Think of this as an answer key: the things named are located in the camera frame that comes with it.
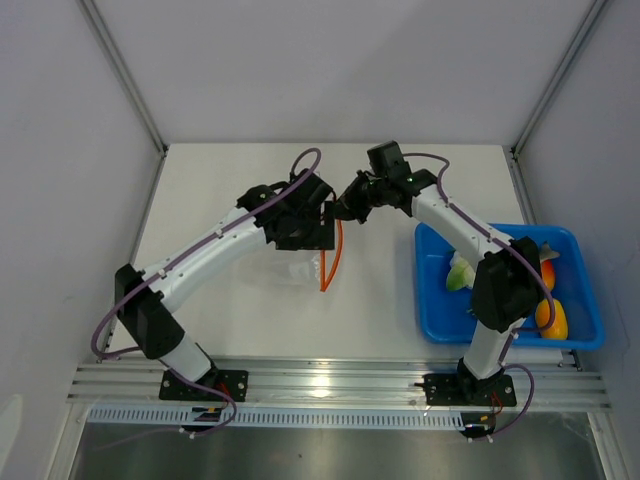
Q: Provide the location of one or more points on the white toy cauliflower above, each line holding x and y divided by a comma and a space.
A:
461, 274

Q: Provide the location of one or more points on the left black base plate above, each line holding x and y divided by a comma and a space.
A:
233, 383

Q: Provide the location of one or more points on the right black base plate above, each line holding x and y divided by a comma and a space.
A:
451, 389

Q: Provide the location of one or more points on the white slotted cable duct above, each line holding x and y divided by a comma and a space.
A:
415, 419

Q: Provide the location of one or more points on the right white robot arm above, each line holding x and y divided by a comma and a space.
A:
506, 286

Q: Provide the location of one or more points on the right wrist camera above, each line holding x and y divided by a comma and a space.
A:
387, 160

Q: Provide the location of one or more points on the aluminium mounting rail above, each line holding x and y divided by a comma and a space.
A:
337, 383

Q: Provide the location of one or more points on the aluminium frame post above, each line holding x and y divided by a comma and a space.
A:
577, 44
119, 67

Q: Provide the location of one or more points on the right aluminium frame post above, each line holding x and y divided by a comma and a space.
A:
577, 44

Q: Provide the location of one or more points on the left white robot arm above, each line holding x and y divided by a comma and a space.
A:
147, 299

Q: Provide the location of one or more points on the blue plastic tray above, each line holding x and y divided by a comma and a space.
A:
445, 316

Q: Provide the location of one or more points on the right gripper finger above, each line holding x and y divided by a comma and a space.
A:
360, 212
347, 203

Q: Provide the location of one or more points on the left aluminium frame post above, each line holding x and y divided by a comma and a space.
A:
119, 67

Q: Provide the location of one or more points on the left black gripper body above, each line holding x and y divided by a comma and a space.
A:
309, 234

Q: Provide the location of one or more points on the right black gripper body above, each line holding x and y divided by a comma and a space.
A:
369, 193

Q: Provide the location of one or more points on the clear zip bag orange zipper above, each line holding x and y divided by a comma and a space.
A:
309, 268

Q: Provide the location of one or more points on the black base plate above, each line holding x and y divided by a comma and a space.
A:
233, 383
451, 389

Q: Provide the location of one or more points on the grey toy fish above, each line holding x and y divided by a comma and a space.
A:
547, 253

